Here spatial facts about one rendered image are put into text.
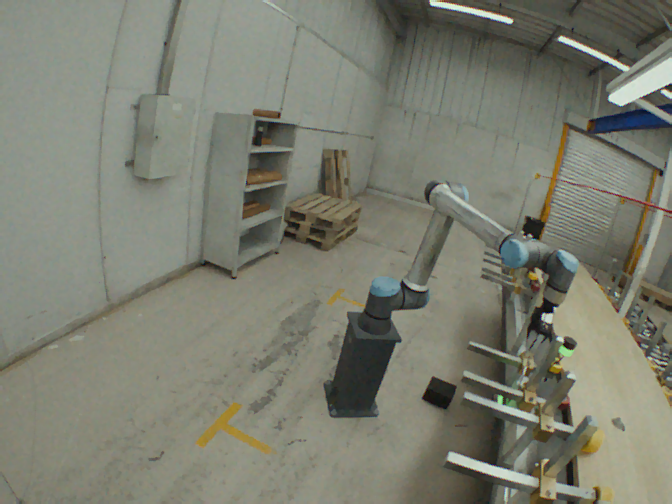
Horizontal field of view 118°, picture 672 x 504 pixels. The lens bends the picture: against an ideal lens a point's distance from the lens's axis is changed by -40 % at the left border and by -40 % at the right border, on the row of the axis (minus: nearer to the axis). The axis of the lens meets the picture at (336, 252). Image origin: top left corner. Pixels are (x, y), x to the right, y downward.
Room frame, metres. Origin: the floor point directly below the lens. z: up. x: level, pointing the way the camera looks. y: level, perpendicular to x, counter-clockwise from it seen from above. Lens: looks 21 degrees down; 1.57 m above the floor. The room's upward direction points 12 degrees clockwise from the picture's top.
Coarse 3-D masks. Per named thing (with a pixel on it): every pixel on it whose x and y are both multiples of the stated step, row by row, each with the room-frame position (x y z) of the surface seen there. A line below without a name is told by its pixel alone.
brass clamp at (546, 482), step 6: (540, 462) 0.42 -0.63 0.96; (534, 468) 0.41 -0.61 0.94; (540, 468) 0.39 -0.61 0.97; (534, 474) 0.40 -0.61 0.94; (540, 474) 0.37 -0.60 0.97; (540, 480) 0.35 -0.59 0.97; (546, 480) 0.35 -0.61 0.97; (552, 480) 0.35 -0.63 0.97; (540, 486) 0.34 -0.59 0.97; (546, 486) 0.33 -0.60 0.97; (552, 486) 0.33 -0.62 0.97; (534, 492) 0.33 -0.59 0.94; (540, 492) 0.32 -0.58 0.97; (534, 498) 0.31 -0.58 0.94; (540, 498) 0.30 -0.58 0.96; (546, 498) 0.30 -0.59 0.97; (552, 498) 0.29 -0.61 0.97
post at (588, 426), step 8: (592, 416) 0.39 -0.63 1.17; (584, 424) 0.38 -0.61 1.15; (592, 424) 0.37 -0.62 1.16; (576, 432) 0.39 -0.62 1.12; (584, 432) 0.37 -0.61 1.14; (592, 432) 0.36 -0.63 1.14; (568, 440) 0.39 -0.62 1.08; (576, 440) 0.37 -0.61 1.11; (584, 440) 0.36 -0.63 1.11; (560, 448) 0.40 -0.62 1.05; (568, 448) 0.37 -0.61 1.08; (576, 448) 0.36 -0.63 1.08; (552, 456) 0.40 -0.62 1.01; (560, 456) 0.37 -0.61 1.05; (568, 456) 0.36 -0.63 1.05; (544, 464) 0.40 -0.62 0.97; (552, 464) 0.37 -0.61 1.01; (560, 464) 0.36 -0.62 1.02; (544, 472) 0.37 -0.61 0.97; (552, 472) 0.36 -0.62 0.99; (512, 496) 0.40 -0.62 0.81; (520, 496) 0.37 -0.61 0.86; (528, 496) 0.36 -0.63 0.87
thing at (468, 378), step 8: (464, 376) 0.90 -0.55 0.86; (472, 376) 0.90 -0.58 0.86; (472, 384) 0.88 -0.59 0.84; (480, 384) 0.87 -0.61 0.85; (488, 384) 0.86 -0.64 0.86; (496, 384) 0.86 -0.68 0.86; (496, 392) 0.84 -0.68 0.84; (504, 392) 0.83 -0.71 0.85; (512, 392) 0.82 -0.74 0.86; (520, 392) 0.82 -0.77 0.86; (520, 400) 0.80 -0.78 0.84; (536, 400) 0.78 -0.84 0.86; (544, 400) 0.78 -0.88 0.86
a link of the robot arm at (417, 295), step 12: (444, 180) 1.51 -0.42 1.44; (456, 192) 1.48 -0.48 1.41; (432, 216) 1.56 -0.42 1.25; (444, 216) 1.51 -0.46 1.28; (432, 228) 1.54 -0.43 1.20; (444, 228) 1.51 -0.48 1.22; (432, 240) 1.53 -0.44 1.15; (444, 240) 1.54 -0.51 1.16; (420, 252) 1.57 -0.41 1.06; (432, 252) 1.53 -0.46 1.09; (420, 264) 1.55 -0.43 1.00; (432, 264) 1.55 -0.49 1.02; (408, 276) 1.60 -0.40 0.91; (420, 276) 1.55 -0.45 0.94; (408, 288) 1.56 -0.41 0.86; (420, 288) 1.55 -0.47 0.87; (408, 300) 1.54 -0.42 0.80; (420, 300) 1.57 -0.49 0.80
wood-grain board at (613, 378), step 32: (576, 288) 2.06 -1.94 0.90; (576, 320) 1.45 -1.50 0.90; (608, 320) 1.54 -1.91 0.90; (576, 352) 1.09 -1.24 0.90; (608, 352) 1.12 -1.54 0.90; (640, 352) 1.14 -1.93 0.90; (576, 384) 0.84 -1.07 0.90; (608, 384) 0.84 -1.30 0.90; (640, 384) 0.83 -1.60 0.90; (576, 416) 0.65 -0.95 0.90; (608, 416) 0.63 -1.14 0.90; (640, 416) 0.61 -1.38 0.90; (608, 448) 0.47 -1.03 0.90; (640, 448) 0.43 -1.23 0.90; (576, 480) 0.38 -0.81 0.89; (608, 480) 0.34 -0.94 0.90; (640, 480) 0.29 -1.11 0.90
